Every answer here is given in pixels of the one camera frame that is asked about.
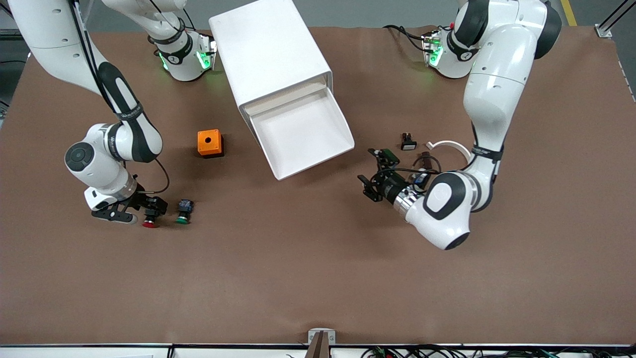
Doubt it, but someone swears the black cable bundle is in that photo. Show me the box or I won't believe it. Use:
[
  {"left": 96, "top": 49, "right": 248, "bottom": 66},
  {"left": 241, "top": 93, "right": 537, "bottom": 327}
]
[{"left": 362, "top": 345, "right": 636, "bottom": 358}]

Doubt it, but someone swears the black arm base cable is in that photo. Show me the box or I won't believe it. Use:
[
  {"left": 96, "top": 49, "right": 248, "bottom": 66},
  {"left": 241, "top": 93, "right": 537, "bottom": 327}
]
[{"left": 383, "top": 24, "right": 429, "bottom": 53}]

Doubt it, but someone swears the green push button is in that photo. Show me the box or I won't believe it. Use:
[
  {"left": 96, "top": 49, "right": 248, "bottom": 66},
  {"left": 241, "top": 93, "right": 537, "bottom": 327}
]
[{"left": 175, "top": 199, "right": 194, "bottom": 225}]

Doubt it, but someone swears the orange box with hole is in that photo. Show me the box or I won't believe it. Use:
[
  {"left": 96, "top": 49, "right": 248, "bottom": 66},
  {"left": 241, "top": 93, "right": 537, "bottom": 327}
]
[{"left": 197, "top": 129, "right": 225, "bottom": 159}]

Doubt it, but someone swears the white curved bracket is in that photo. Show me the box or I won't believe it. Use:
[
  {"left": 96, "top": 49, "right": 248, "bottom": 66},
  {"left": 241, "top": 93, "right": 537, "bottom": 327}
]
[{"left": 426, "top": 140, "right": 473, "bottom": 164}]

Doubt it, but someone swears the aluminium frame profile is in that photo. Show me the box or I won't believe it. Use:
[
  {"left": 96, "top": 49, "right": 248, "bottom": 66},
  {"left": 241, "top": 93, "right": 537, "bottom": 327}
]
[{"left": 595, "top": 0, "right": 636, "bottom": 39}]

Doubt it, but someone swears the brown wooden post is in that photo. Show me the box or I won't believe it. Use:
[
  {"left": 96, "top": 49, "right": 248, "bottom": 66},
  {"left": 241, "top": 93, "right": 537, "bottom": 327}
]
[{"left": 304, "top": 332, "right": 331, "bottom": 358}]

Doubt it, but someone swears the white table edge rail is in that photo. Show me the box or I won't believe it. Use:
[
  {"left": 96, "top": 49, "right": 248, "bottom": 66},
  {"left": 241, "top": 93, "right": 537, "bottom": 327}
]
[{"left": 0, "top": 344, "right": 636, "bottom": 358}]

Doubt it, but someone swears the grey metal mount bracket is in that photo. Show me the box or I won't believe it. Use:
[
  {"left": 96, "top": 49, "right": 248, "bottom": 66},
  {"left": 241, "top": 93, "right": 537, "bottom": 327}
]
[{"left": 308, "top": 328, "right": 336, "bottom": 345}]

